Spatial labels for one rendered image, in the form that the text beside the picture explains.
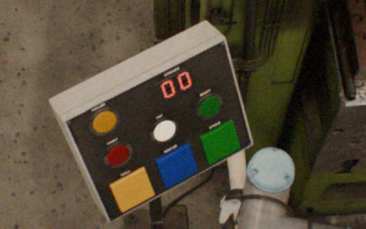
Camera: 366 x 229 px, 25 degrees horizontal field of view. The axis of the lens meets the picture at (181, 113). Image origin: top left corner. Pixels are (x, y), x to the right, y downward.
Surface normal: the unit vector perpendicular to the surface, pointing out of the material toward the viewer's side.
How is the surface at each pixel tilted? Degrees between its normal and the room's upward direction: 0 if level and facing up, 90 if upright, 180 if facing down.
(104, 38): 0
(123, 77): 30
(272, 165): 0
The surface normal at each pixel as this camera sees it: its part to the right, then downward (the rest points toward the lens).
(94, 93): -0.25, -0.74
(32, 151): 0.00, -0.39
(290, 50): 0.09, 0.91
